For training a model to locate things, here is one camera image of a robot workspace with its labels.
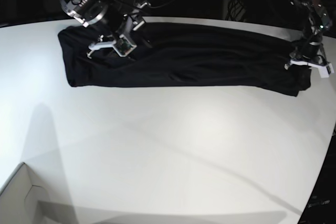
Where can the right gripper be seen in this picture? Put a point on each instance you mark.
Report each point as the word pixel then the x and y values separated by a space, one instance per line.
pixel 131 23

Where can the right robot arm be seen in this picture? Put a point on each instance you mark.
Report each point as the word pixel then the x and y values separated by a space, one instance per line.
pixel 114 20

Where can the black t-shirt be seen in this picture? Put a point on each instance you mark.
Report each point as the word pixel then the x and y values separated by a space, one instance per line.
pixel 184 55

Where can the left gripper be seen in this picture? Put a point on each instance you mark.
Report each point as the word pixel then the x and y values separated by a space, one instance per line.
pixel 298 59

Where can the white cardboard box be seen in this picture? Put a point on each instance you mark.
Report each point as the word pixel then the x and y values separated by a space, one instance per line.
pixel 22 201

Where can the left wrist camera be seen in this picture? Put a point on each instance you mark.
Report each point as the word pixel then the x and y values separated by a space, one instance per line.
pixel 326 70

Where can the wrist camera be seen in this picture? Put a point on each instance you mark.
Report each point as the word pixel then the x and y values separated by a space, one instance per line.
pixel 123 46
pixel 326 70

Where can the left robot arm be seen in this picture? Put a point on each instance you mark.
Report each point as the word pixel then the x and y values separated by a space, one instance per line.
pixel 309 50

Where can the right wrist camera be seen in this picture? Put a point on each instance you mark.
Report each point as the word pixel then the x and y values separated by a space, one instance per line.
pixel 123 46

